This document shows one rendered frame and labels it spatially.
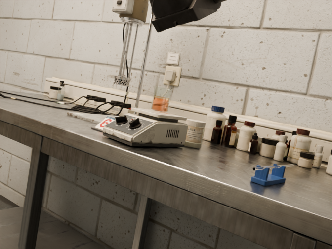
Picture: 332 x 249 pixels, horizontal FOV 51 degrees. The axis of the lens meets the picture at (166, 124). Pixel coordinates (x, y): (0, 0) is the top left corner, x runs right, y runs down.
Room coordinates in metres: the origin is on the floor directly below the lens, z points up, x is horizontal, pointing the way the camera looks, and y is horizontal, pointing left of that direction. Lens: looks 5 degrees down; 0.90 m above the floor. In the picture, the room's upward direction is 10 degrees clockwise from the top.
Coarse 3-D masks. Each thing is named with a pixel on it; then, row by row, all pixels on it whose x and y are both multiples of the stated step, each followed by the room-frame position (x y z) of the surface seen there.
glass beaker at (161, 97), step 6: (156, 90) 0.98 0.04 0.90; (162, 90) 0.98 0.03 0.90; (168, 90) 0.98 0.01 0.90; (156, 96) 0.98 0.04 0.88; (162, 96) 0.98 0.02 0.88; (168, 96) 0.99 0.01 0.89; (156, 102) 0.98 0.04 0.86; (162, 102) 0.98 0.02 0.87; (168, 102) 0.99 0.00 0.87; (156, 108) 0.98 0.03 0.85; (162, 108) 0.98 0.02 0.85; (168, 108) 1.00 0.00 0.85
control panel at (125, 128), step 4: (128, 116) 0.96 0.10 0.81; (128, 120) 0.93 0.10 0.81; (140, 120) 0.92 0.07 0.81; (144, 120) 0.91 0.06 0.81; (108, 124) 0.93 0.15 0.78; (112, 124) 0.93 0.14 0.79; (116, 124) 0.92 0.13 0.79; (120, 124) 0.92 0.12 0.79; (124, 124) 0.91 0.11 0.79; (128, 124) 0.91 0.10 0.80; (144, 124) 0.89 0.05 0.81; (148, 124) 0.88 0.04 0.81; (112, 128) 0.91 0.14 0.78; (116, 128) 0.90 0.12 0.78; (120, 128) 0.89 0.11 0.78; (124, 128) 0.89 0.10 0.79; (128, 128) 0.88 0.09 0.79; (136, 128) 0.88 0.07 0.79; (140, 128) 0.87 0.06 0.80; (124, 132) 0.87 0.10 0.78; (128, 132) 0.86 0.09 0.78; (132, 132) 0.86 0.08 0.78
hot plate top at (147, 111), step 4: (132, 108) 0.97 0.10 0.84; (136, 108) 0.97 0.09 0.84; (140, 108) 1.01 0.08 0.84; (140, 112) 0.95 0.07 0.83; (144, 112) 0.94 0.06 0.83; (148, 112) 0.93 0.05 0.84; (152, 112) 0.93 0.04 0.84; (156, 112) 0.96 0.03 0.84; (156, 116) 0.91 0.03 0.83; (160, 116) 0.91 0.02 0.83; (164, 116) 0.92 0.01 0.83; (168, 116) 0.93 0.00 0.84; (172, 116) 0.94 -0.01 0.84; (176, 116) 0.95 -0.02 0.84; (180, 116) 0.98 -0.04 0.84; (184, 120) 0.98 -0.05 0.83
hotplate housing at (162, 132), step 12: (156, 120) 0.92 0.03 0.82; (168, 120) 0.95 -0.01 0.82; (108, 132) 0.91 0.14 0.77; (120, 132) 0.88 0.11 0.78; (144, 132) 0.87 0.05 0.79; (156, 132) 0.90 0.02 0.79; (168, 132) 0.93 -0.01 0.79; (180, 132) 0.96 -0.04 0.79; (132, 144) 0.85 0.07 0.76; (144, 144) 0.88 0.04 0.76; (156, 144) 0.91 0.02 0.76; (168, 144) 0.94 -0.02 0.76; (180, 144) 0.98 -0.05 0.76
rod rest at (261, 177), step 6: (264, 168) 0.70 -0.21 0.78; (276, 168) 0.76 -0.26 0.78; (282, 168) 0.75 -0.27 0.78; (258, 174) 0.70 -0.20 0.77; (264, 174) 0.69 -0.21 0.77; (270, 174) 0.77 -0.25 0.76; (276, 174) 0.76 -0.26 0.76; (282, 174) 0.75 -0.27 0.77; (252, 180) 0.70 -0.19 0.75; (258, 180) 0.69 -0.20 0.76; (264, 180) 0.69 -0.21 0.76; (270, 180) 0.70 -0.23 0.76; (276, 180) 0.72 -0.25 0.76; (282, 180) 0.74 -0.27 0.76
